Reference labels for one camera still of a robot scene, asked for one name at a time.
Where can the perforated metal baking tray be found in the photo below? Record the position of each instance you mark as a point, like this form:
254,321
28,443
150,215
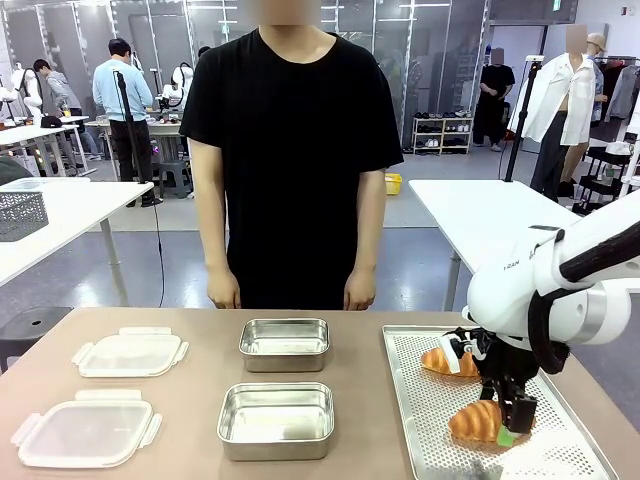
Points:
435,450

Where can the black-haired seated person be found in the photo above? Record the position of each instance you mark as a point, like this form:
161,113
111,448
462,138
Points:
204,51

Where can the white background work table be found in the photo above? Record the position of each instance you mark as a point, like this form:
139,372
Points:
35,132

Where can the person's right hand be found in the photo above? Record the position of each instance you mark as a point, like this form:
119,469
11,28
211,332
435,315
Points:
223,290

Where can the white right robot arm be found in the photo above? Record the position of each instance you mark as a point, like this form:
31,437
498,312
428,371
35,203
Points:
565,280

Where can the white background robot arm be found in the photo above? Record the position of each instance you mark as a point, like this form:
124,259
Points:
29,87

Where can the person's left hand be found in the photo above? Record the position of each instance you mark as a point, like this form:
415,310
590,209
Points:
360,290

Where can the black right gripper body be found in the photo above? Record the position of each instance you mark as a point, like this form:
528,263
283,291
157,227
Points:
505,362

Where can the clothes rack with garments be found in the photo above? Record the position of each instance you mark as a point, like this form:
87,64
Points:
622,90

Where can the person's right forearm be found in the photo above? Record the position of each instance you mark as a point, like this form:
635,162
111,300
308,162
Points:
212,230

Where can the white shoe rack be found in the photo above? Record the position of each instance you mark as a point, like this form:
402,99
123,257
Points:
442,135

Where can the person's left forearm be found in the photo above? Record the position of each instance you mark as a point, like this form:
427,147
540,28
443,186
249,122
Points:
369,230

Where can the black round stool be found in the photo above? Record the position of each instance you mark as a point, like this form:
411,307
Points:
30,325

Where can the person in black T-shirt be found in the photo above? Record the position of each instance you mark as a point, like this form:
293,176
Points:
290,175

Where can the person in grey hoodie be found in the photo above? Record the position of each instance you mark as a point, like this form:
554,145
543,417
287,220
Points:
60,87

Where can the orange juice bottle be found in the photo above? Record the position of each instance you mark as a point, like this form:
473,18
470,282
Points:
66,111

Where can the grey perforated basket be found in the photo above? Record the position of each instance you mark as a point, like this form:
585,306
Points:
22,215

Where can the black trolley cart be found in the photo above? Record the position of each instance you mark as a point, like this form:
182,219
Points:
600,185

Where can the stainless steel rectangular container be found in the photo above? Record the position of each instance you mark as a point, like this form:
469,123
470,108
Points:
275,415
284,336

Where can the mannequin in white shirt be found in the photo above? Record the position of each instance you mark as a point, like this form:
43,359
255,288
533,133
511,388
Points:
560,100

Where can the white table with rounded corner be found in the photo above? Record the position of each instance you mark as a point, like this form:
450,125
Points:
480,220

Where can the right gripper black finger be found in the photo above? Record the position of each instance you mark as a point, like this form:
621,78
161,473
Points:
522,415
490,390

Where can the translucent white clip lid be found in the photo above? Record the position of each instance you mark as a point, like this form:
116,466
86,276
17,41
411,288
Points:
130,356
85,432

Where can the yellow plastic basket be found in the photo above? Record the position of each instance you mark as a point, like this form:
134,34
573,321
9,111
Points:
394,184

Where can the mannequin with beige cap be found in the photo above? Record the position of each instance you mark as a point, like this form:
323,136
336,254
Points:
597,50

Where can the white table with basket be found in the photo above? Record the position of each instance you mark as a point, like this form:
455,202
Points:
80,215

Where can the golden croissant bread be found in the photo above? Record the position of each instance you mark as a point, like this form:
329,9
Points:
475,422
435,361

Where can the black cap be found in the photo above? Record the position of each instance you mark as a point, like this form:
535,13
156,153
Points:
50,121

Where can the person in black clothes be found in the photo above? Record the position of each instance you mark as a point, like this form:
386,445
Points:
495,95

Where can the grey step stool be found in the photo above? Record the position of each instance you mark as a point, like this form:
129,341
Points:
176,175

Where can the man in light blue sweater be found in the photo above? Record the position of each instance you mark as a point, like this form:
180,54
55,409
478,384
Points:
120,90

